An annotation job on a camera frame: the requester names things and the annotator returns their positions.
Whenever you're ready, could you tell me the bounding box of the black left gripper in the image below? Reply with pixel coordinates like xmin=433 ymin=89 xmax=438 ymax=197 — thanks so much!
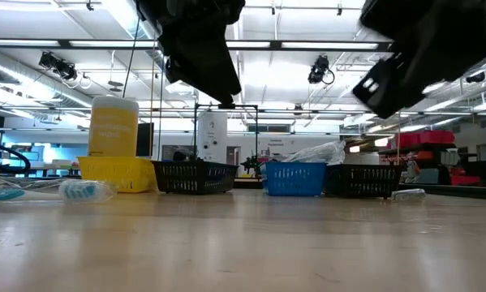
xmin=136 ymin=0 xmax=246 ymax=105

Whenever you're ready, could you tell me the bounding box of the blue white toothbrush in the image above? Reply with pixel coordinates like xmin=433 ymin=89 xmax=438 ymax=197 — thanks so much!
xmin=0 ymin=178 xmax=118 ymax=204
xmin=282 ymin=140 xmax=346 ymax=165

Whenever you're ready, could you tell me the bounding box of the teal white toothbrush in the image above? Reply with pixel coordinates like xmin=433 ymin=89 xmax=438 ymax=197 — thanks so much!
xmin=391 ymin=188 xmax=427 ymax=203

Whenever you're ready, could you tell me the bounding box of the yellow plastic basket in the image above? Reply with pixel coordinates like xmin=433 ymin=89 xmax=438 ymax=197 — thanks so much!
xmin=76 ymin=156 xmax=157 ymax=193

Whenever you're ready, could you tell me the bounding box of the dark storage shelf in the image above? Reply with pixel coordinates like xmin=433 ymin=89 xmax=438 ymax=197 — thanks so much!
xmin=378 ymin=142 xmax=471 ymax=187

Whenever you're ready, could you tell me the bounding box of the white pillar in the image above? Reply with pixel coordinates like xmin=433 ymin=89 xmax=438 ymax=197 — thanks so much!
xmin=196 ymin=111 xmax=229 ymax=164

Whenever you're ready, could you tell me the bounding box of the black rig crossbar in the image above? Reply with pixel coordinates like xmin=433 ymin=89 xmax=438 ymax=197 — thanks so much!
xmin=0 ymin=38 xmax=393 ymax=52

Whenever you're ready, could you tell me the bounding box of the black flat screen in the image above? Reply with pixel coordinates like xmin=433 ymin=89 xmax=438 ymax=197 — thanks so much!
xmin=136 ymin=122 xmax=155 ymax=158

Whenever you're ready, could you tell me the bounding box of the black plastic mesh basket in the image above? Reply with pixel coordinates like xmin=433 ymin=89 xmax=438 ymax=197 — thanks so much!
xmin=323 ymin=163 xmax=406 ymax=200
xmin=151 ymin=160 xmax=239 ymax=195

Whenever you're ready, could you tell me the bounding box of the yellow wipes canister white lid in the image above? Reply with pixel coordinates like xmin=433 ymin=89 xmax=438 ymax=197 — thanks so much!
xmin=88 ymin=96 xmax=140 ymax=158

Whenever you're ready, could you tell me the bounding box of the blue plastic basket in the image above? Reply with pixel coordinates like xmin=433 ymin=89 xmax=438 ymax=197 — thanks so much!
xmin=261 ymin=161 xmax=328 ymax=197

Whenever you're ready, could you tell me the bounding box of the black mounted camera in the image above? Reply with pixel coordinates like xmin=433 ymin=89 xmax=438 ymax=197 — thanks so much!
xmin=307 ymin=55 xmax=335 ymax=85

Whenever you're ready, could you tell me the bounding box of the silver ventilation duct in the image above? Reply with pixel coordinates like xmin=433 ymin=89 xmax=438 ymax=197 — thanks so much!
xmin=0 ymin=48 xmax=93 ymax=109
xmin=423 ymin=79 xmax=486 ymax=113

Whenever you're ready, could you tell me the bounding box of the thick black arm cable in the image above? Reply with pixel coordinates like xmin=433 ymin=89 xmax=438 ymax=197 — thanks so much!
xmin=0 ymin=129 xmax=32 ymax=174

